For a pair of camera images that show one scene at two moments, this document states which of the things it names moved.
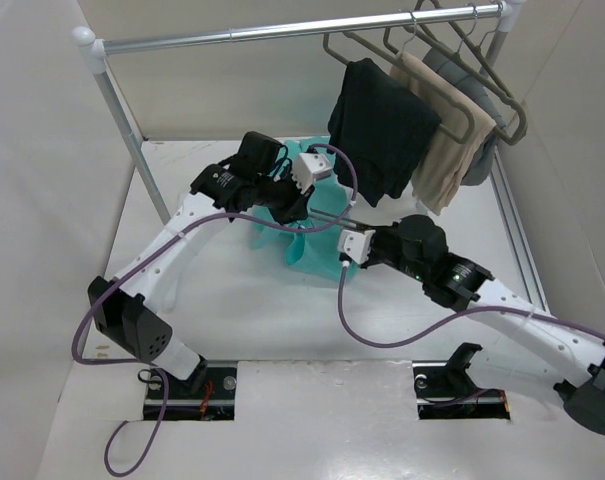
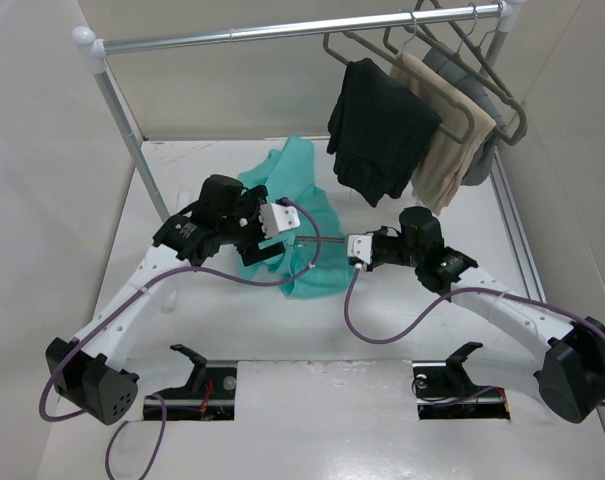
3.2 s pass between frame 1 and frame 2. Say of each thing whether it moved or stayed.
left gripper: moved
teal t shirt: moved
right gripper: stayed
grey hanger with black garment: stayed
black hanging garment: stayed
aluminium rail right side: stayed
